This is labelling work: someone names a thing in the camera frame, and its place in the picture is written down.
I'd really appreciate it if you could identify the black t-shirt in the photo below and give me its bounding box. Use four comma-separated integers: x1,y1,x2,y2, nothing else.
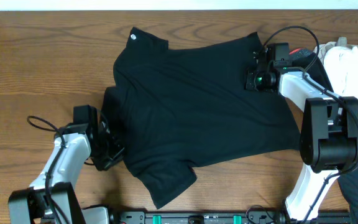
102,28,300,208

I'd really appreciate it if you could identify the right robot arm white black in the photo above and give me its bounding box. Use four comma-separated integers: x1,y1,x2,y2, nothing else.
244,61,358,223

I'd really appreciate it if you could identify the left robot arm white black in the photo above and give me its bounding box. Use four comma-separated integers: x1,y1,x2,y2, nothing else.
8,121,123,223

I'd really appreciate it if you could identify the dark garment with red trim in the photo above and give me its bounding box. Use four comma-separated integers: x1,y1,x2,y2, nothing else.
290,49,358,223

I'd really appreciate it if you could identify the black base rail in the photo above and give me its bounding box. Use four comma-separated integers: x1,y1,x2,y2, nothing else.
82,205,351,224

